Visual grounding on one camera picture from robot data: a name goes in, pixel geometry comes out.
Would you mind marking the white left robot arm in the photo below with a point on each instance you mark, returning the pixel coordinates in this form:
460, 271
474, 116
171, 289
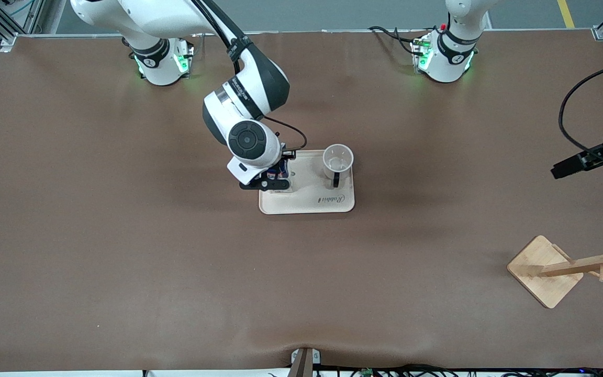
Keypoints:
448, 63

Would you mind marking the small green circuit board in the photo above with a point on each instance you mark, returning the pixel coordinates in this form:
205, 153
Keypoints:
367, 372

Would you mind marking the wooden cup stand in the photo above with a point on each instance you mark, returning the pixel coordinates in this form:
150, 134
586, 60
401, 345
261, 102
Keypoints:
542, 277

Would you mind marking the blue white milk carton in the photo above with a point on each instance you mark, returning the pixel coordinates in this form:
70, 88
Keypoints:
284, 167

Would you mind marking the beige tray with bear print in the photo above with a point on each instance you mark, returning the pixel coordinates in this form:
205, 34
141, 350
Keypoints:
301, 180

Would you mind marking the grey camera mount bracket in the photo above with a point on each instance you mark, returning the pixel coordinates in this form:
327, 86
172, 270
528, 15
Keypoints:
301, 364

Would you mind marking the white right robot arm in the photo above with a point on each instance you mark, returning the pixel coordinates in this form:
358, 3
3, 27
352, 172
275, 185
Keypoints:
249, 89

